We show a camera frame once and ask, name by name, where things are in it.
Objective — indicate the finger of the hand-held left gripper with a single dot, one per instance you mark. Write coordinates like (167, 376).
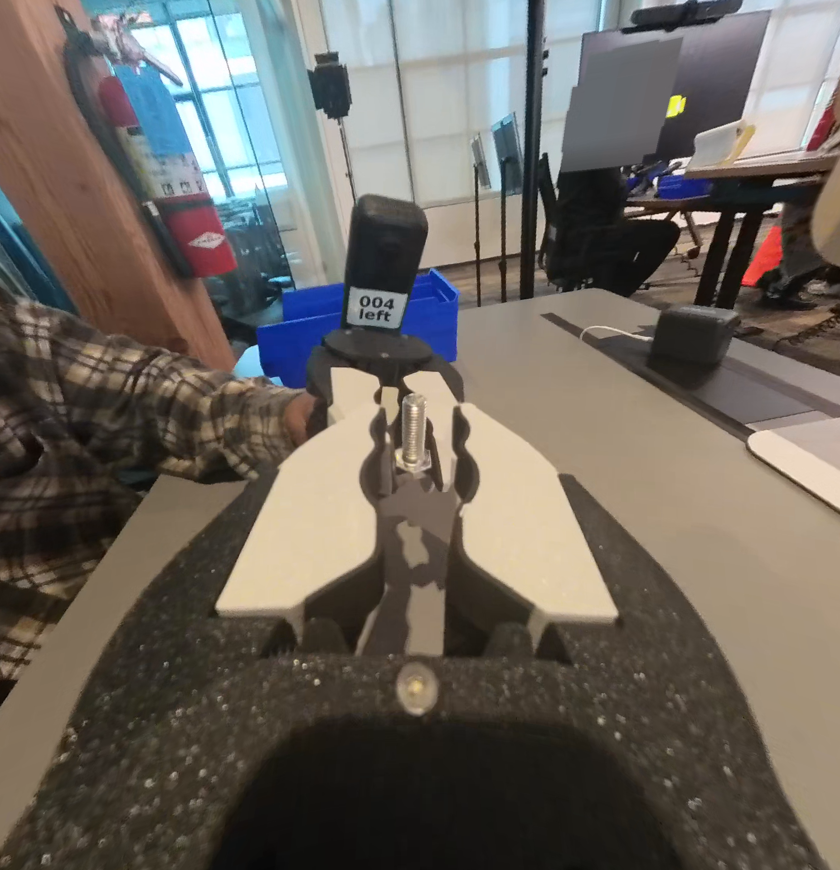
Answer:
(352, 394)
(390, 401)

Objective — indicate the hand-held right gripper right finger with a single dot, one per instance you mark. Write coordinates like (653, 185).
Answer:
(522, 537)

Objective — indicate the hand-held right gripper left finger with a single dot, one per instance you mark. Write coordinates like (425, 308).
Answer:
(311, 530)

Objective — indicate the slim silver hex bolt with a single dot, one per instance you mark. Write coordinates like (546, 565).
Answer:
(413, 428)

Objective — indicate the blue plastic bin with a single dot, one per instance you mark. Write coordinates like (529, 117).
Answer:
(433, 319)

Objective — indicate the person's left hand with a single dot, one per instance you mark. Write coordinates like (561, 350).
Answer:
(299, 418)

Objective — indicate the black office chair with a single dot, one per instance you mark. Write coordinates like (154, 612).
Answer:
(547, 204)

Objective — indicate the black light panel on stand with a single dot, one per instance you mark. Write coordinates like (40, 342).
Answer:
(330, 85)

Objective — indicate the red fire extinguisher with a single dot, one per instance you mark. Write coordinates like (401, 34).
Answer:
(202, 238)

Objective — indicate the dark grey box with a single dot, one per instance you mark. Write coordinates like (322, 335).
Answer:
(692, 336)

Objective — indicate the person's plaid shirt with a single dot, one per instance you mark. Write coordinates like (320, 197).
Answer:
(39, 544)

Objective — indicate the blue paper tag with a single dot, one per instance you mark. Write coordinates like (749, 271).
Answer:
(151, 109)

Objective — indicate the small blue bin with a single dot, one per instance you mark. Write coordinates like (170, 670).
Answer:
(675, 185)

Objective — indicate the white metal stand base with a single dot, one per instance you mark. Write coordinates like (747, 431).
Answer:
(814, 462)

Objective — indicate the white plastic container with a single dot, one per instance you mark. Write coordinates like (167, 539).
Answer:
(715, 146)

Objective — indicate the wooden pillar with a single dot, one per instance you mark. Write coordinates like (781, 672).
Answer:
(39, 170)

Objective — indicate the orange traffic cone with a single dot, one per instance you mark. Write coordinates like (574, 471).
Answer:
(763, 265)

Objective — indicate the large black monitor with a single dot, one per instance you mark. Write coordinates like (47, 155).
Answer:
(719, 81)

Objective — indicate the dark wood office desk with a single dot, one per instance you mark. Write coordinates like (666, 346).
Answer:
(753, 166)

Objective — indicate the black video bar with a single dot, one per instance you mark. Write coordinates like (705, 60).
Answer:
(685, 13)

